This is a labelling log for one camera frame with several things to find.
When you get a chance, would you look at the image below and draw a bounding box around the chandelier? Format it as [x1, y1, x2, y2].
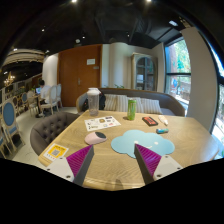
[3, 71, 16, 87]

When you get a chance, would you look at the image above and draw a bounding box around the white tube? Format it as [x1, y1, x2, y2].
[157, 114, 169, 127]

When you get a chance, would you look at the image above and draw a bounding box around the person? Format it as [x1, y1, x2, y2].
[34, 79, 52, 118]

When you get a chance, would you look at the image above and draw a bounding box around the clear shaker bottle white lid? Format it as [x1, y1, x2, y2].
[86, 87, 102, 117]

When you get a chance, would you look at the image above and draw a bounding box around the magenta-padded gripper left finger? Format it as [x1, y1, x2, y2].
[44, 144, 95, 187]

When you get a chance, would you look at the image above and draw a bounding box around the white sticker sheet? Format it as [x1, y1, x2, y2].
[83, 115, 122, 133]

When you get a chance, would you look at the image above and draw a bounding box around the black and red flat case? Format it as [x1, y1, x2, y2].
[141, 116, 159, 127]

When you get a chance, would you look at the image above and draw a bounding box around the brown curved sofa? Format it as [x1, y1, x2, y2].
[75, 87, 186, 117]

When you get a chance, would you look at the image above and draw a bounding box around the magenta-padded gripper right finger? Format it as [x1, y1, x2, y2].
[133, 143, 184, 185]

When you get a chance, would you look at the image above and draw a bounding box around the brown wooden door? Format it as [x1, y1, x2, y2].
[57, 44, 103, 108]

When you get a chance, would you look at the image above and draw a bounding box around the group of blue round-back chairs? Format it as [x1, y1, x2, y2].
[0, 91, 38, 158]

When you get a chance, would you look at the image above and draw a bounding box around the small teal object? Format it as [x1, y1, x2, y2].
[155, 127, 170, 135]

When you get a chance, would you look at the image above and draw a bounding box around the glass-door cabinet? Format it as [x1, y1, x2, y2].
[130, 53, 159, 92]

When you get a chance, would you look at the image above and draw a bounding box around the yellow code card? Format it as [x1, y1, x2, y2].
[43, 142, 70, 163]

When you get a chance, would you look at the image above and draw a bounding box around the light blue cloud mouse pad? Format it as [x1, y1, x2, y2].
[110, 129, 176, 159]

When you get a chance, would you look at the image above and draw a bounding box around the large window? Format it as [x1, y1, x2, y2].
[164, 38, 192, 104]

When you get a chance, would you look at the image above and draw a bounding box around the pink and black computer mouse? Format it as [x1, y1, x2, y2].
[84, 131, 108, 146]

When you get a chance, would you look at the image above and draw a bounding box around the white round-back chair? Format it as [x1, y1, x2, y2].
[39, 84, 59, 116]

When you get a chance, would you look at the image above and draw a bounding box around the green drink can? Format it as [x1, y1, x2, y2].
[126, 98, 138, 121]

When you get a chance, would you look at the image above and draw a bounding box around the black bag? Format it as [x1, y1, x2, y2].
[82, 93, 107, 112]

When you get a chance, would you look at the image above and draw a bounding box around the grey tufted armchair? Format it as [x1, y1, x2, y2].
[29, 111, 81, 157]

